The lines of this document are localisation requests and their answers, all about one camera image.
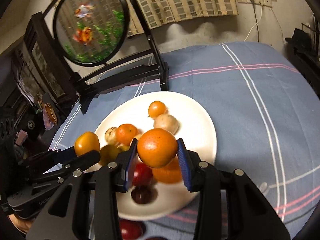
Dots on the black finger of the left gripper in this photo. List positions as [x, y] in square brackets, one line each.
[81, 163]

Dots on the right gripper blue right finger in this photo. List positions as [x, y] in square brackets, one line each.
[185, 164]

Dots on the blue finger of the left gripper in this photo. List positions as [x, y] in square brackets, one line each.
[63, 156]

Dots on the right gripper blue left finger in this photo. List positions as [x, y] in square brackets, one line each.
[129, 164]

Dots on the red tomato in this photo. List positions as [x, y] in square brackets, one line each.
[142, 175]

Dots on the large orange tangerine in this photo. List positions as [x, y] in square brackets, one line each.
[170, 174]

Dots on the medium orange tangerine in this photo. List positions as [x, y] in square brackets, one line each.
[125, 133]

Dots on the yellow orange tomato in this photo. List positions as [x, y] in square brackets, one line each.
[86, 142]

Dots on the small tan fruit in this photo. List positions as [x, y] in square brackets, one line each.
[111, 136]

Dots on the pale yellow potato fruit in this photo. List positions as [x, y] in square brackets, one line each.
[166, 122]

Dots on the small dark plum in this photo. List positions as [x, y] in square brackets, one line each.
[142, 194]

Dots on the small orange tangerine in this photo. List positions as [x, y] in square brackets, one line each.
[156, 108]

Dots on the large dark red plum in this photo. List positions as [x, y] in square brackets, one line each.
[130, 229]

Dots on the tan oblong fruit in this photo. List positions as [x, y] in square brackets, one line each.
[138, 136]

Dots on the yellow green tomato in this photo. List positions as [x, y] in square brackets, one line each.
[108, 154]

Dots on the dark maroon wrinkled fruit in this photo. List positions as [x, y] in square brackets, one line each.
[156, 238]

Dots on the person's left hand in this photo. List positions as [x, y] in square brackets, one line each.
[21, 224]

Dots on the white oval plate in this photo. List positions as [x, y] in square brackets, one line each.
[197, 130]

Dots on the dark framed picture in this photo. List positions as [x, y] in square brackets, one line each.
[49, 63]

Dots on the blue striped tablecloth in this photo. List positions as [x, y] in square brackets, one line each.
[240, 105]

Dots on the round goldfish screen ornament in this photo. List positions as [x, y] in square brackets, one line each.
[89, 33]

